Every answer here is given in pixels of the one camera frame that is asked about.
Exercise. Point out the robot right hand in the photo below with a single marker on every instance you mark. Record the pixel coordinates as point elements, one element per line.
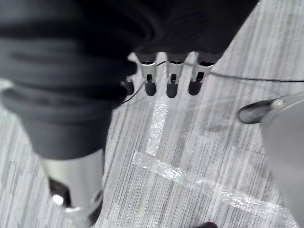
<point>71,71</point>

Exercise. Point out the clear tape strip on floor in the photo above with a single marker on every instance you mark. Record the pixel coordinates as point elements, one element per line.
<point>202,183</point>
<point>157,126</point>

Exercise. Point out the dark robot foot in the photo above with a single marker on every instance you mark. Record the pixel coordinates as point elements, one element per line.
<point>253,111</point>

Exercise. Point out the dark object at floor edge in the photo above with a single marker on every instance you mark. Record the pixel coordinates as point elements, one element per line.
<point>205,225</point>

